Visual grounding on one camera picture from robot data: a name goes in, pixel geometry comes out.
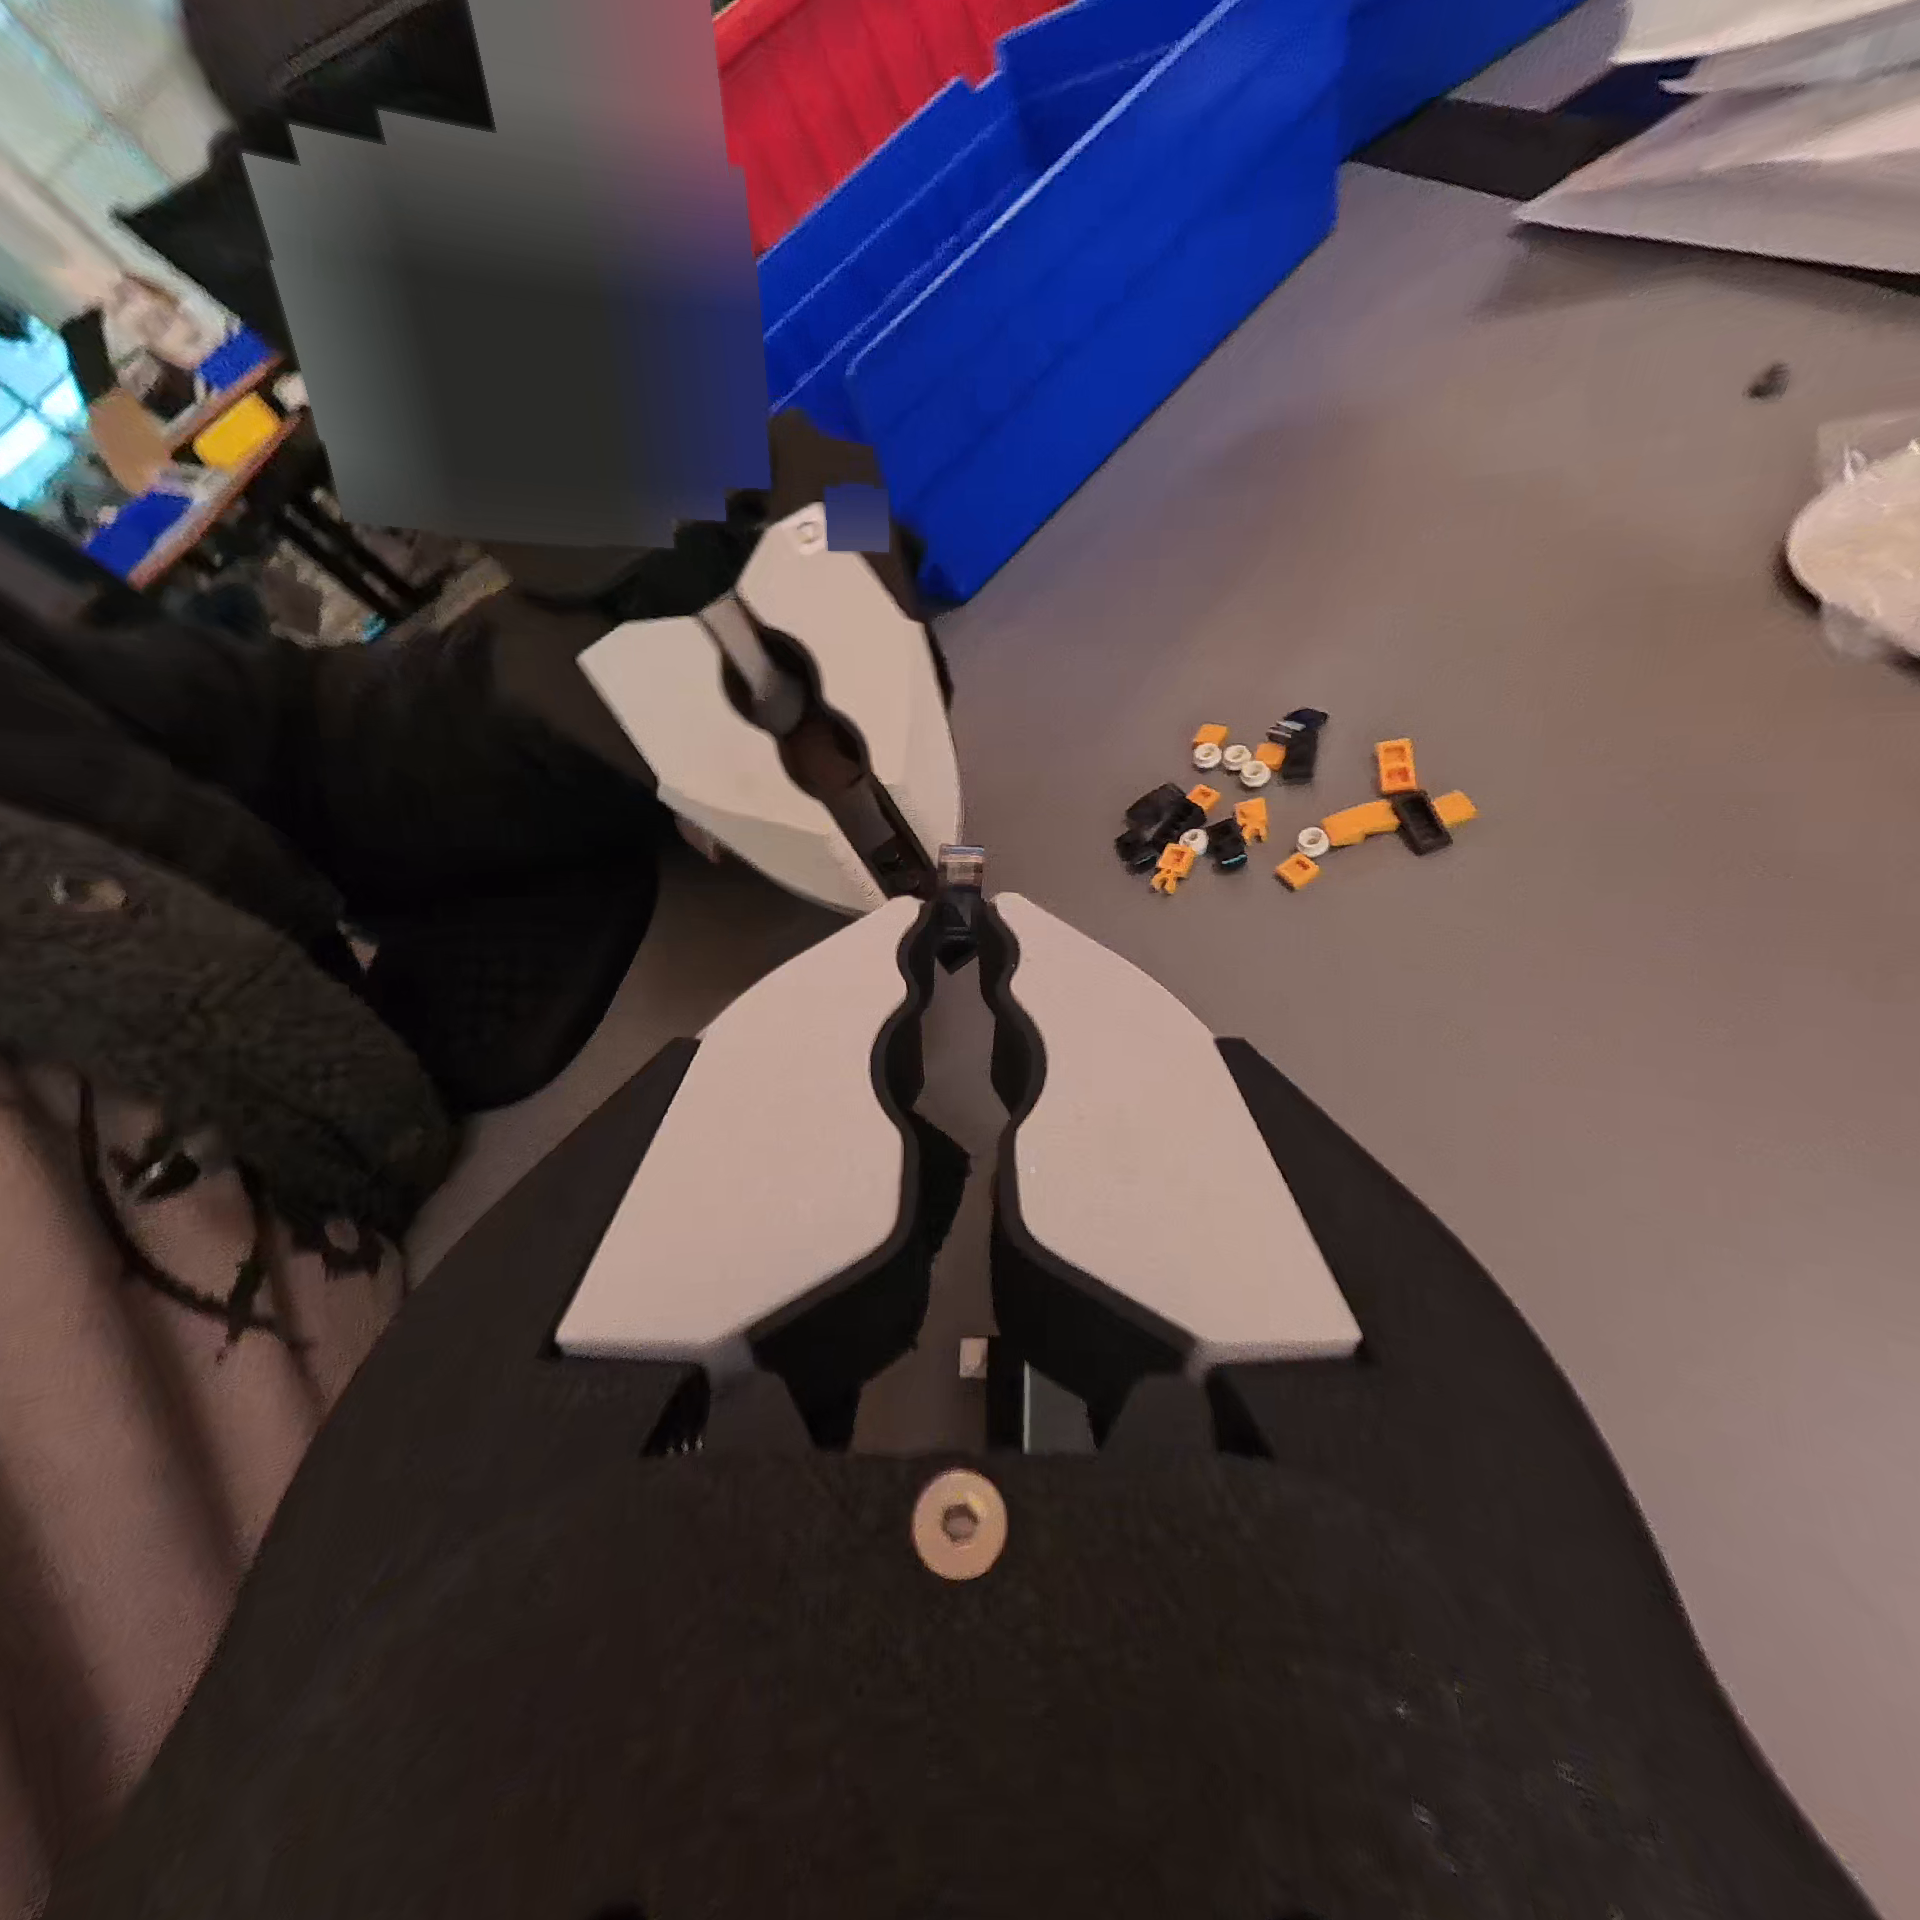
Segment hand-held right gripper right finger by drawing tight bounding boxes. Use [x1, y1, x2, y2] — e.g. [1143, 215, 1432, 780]
[979, 892, 1367, 1452]

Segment blue plastic bin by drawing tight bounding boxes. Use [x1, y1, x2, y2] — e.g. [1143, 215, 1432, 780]
[762, 0, 1344, 609]
[1336, 0, 1594, 161]

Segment pile of mixed small lego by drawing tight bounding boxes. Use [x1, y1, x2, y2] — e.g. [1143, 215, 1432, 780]
[1114, 704, 1479, 896]

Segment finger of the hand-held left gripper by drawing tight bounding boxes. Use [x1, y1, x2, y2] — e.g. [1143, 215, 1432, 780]
[739, 507, 965, 873]
[576, 615, 890, 916]

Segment black wired earbud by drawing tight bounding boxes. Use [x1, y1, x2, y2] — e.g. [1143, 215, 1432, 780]
[76, 1073, 361, 1361]

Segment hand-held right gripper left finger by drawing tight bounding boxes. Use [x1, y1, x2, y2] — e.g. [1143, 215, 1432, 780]
[551, 892, 977, 1452]

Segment small smoky lego brick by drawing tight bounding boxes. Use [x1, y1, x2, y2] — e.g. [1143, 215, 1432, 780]
[931, 844, 989, 970]

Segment person's left forearm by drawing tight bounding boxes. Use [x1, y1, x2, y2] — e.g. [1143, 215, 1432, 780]
[285, 592, 707, 1114]

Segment red plastic bin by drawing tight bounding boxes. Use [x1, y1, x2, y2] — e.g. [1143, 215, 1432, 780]
[711, 0, 1081, 255]

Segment black fleece jacket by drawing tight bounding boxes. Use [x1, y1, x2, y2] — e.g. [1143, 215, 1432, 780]
[0, 511, 460, 1248]

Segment white tray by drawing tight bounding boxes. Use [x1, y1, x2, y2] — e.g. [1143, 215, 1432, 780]
[1783, 442, 1920, 664]

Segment white paper bags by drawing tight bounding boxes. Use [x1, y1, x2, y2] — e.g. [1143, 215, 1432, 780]
[1511, 0, 1920, 280]

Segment beige sweatshirt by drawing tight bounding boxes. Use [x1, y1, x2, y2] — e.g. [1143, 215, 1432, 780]
[0, 1050, 415, 1848]

